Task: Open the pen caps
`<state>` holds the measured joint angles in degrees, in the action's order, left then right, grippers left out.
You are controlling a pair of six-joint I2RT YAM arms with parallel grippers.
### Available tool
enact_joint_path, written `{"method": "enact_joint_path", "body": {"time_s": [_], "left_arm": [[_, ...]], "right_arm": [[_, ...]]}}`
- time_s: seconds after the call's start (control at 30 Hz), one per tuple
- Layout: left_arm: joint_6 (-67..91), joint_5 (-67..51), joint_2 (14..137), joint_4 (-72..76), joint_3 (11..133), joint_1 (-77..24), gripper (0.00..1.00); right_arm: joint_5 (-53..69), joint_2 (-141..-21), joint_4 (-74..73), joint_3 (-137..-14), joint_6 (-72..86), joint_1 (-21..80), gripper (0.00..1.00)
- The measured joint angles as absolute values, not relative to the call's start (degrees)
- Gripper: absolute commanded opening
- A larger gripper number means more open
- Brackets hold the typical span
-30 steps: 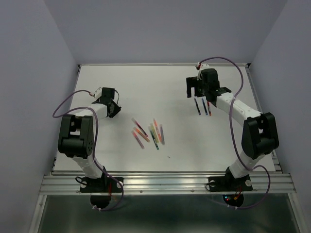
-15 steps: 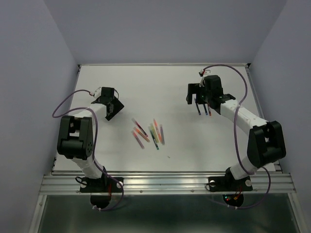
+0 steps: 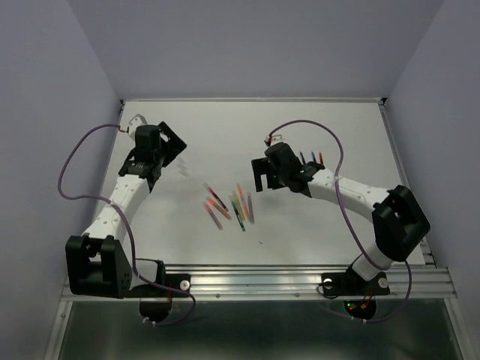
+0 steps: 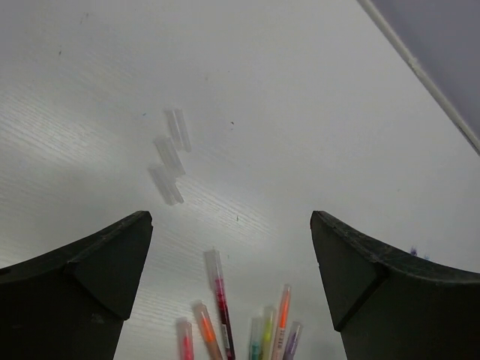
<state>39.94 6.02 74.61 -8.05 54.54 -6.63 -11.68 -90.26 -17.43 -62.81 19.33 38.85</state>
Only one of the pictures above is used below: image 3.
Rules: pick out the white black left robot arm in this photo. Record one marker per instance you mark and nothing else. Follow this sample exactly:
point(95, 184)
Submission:
point(97, 264)

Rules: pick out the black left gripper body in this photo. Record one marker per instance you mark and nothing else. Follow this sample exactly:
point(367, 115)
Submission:
point(160, 155)

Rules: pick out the aluminium rail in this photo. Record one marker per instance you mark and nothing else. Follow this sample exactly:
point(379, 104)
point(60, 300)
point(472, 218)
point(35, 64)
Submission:
point(304, 283)

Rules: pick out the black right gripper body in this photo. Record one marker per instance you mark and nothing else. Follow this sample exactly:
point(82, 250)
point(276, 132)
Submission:
point(276, 177)

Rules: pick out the dark red pen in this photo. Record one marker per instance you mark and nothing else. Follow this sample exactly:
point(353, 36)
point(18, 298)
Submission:
point(216, 197)

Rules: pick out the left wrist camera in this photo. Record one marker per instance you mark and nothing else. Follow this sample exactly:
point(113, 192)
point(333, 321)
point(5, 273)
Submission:
point(137, 121)

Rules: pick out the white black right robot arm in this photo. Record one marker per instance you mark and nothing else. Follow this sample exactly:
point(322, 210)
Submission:
point(399, 223)

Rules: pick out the green pen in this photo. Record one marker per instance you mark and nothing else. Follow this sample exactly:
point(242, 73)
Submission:
point(237, 214)

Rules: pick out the pink highlighter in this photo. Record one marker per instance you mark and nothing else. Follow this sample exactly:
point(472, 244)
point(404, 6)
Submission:
point(213, 216)

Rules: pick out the yellow highlighter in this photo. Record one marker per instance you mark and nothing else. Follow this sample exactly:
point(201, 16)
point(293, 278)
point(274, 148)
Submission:
point(240, 207)

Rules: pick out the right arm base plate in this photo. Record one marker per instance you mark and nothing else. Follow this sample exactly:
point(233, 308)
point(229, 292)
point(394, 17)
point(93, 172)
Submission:
point(345, 284)

